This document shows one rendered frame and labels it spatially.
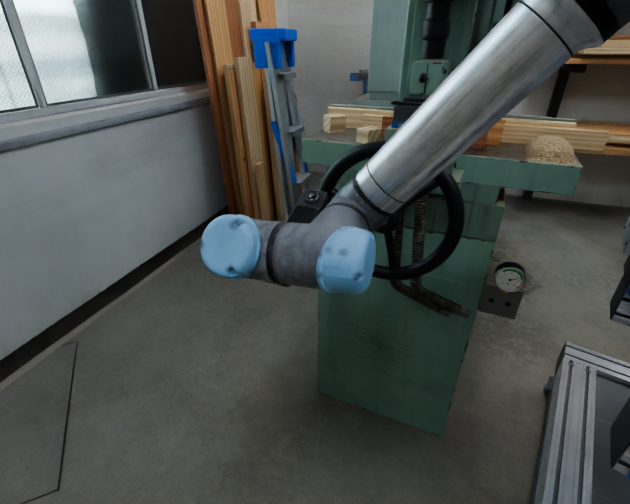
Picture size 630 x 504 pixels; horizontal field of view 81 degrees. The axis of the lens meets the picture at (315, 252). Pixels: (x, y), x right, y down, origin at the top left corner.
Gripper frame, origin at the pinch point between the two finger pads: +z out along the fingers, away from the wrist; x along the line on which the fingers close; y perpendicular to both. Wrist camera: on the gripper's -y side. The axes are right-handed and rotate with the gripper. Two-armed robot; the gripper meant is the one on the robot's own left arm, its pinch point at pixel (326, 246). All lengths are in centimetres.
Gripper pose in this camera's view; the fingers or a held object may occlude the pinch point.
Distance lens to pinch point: 74.3
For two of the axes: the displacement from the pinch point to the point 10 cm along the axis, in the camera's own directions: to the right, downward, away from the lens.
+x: 9.2, 2.0, -3.5
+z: 3.5, 0.4, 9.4
